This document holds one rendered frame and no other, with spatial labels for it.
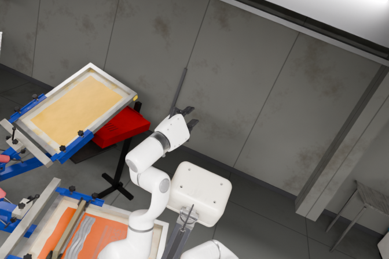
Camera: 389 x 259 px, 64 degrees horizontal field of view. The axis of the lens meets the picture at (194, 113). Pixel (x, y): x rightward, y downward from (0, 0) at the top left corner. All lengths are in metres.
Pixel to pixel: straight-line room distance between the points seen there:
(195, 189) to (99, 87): 1.84
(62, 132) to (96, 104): 0.34
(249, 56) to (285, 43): 0.47
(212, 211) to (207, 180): 0.11
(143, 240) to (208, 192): 0.26
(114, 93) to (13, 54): 3.46
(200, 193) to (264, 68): 3.31
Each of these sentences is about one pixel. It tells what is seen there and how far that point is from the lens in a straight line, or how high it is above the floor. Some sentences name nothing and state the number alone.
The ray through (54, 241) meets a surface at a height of 0.96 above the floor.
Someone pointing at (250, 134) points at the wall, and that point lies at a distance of 4.61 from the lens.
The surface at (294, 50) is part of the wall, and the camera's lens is 4.22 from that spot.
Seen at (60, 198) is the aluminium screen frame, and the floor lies 0.99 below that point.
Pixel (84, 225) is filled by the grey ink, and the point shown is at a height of 0.96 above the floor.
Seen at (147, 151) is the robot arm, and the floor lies 2.12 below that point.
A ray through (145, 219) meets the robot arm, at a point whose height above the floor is 1.92.
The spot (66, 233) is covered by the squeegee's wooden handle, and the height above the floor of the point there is 1.06.
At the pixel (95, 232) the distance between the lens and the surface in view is 2.24.
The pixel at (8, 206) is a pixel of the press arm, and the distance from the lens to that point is 2.24.
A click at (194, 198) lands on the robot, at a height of 1.98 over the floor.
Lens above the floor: 2.68
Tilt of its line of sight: 26 degrees down
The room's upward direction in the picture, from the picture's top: 21 degrees clockwise
